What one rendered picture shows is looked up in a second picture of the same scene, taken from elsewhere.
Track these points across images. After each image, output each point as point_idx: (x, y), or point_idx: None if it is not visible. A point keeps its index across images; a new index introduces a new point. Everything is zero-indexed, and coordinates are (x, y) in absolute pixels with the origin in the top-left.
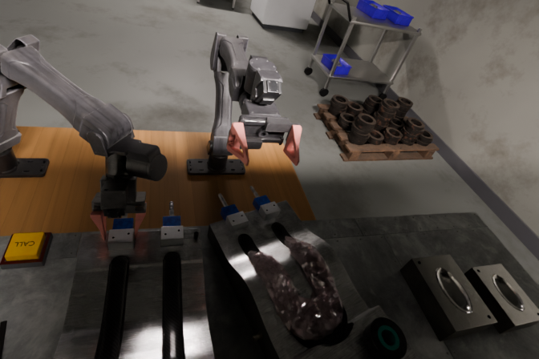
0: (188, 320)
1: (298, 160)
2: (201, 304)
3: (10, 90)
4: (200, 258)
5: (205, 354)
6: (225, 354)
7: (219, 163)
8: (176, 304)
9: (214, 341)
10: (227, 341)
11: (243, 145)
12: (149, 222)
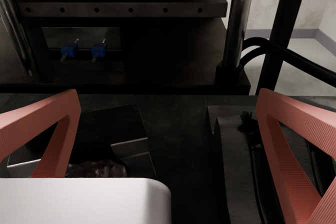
0: (249, 195)
1: (72, 89)
2: (234, 214)
3: None
4: None
5: (230, 148)
6: (195, 197)
7: None
8: (267, 221)
9: (207, 211)
10: (192, 208)
11: (306, 103)
12: None
